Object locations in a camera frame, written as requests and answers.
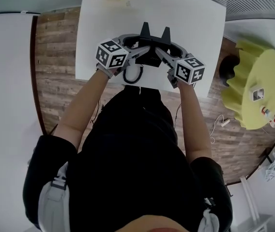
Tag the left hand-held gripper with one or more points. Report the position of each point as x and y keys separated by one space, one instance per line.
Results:
x=111 y=55

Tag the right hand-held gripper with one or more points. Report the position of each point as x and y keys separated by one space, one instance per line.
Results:
x=188 y=70

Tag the black telephone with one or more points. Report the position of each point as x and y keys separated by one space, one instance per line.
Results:
x=149 y=59

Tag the person's right forearm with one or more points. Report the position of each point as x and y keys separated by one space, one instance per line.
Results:
x=193 y=120

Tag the person's left forearm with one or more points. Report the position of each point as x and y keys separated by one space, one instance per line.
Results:
x=84 y=105

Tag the white table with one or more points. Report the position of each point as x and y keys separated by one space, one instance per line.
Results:
x=188 y=20

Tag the white power strip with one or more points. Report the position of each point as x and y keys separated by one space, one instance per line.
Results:
x=225 y=122

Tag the round table with green cloth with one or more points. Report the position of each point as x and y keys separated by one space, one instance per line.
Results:
x=261 y=69

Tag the small white box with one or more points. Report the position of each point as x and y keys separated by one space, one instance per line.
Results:
x=257 y=93

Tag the person's black clothing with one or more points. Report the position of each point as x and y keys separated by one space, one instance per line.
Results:
x=132 y=153

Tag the small white bottles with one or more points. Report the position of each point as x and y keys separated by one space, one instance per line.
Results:
x=269 y=116

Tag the grey crumpled cloth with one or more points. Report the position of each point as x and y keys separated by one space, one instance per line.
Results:
x=273 y=171

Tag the white rack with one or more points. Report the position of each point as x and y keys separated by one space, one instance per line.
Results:
x=251 y=202

